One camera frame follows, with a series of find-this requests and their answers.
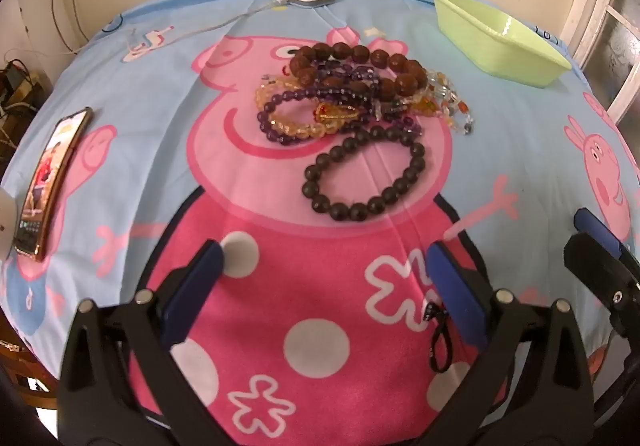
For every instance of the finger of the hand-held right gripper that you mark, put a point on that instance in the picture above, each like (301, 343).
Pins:
(595, 228)
(600, 276)

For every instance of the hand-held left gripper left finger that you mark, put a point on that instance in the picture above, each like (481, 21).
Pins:
(195, 286)

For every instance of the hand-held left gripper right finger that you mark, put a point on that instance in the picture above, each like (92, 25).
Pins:
(452, 291)

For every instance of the green plastic basket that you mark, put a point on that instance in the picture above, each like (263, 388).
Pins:
(480, 45)

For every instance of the cartoon pig printed blanket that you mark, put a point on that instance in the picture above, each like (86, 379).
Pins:
(200, 125)

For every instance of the smartphone in gold case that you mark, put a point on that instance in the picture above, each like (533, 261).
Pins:
(47, 175)

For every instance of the cluttered bedside shelf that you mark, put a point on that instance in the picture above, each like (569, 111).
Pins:
(20, 90)

